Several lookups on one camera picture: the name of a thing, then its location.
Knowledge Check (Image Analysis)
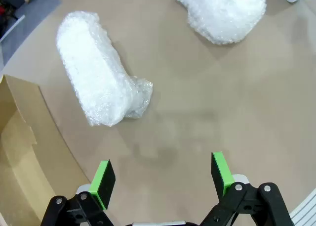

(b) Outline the brown cardboard box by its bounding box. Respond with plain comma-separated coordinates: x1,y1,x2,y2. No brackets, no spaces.
0,74,91,226

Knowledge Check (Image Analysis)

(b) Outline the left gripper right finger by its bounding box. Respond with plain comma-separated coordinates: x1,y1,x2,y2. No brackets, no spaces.
198,151,294,226

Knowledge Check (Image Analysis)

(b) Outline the bubble-wrapped white clock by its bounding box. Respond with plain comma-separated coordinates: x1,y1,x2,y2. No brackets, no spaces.
170,0,267,45
56,10,154,127

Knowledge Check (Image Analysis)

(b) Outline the white floor bar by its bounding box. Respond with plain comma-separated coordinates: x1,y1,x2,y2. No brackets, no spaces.
0,14,26,43

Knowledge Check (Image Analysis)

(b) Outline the white ribbed floor platform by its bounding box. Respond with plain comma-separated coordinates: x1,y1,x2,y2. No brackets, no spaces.
288,187,316,226

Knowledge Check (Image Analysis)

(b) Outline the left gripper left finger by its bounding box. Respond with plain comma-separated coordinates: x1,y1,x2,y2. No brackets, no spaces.
40,159,117,226

